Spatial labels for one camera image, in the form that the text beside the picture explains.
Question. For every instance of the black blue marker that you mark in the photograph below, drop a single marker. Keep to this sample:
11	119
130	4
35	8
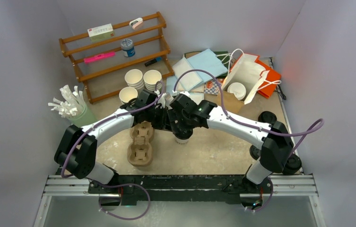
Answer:
153	61

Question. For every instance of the blue white jar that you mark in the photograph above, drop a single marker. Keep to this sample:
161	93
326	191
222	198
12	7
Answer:
127	46

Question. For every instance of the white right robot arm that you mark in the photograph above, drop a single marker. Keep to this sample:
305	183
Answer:
271	140

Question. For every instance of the brown pulp cup carrier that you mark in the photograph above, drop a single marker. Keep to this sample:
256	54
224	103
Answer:
140	151

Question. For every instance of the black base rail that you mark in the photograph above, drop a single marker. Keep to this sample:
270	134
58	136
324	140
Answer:
231	189

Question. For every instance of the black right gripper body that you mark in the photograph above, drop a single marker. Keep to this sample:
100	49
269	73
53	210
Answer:
184	125

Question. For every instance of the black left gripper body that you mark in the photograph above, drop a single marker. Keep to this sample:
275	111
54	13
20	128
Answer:
157	116

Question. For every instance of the white paper cup stack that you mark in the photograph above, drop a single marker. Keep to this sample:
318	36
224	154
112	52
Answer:
134	79

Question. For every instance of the green cup with straws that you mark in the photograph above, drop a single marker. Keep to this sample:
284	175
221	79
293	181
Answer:
73	107

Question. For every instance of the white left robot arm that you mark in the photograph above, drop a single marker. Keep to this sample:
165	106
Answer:
76	153

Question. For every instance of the pink white small device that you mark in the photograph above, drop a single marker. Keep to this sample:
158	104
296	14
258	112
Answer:
137	23

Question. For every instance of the light blue paper bag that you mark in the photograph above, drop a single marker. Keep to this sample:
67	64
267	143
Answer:
195	69

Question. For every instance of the kraft brown paper bag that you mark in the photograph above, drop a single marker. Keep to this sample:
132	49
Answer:
238	72

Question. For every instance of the orange paper bag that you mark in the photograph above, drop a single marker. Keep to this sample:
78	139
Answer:
264	65

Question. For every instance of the white lid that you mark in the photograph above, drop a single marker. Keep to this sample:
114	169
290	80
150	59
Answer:
238	89

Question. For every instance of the white printed coffee cup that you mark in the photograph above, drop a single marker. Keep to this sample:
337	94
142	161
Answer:
181	141

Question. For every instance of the white green box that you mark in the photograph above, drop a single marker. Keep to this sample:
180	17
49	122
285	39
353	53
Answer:
101	33

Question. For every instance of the checkered blue white bag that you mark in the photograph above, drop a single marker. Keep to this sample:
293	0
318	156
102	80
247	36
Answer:
211	87

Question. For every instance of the pink highlighter marker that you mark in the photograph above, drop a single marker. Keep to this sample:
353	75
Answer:
98	57

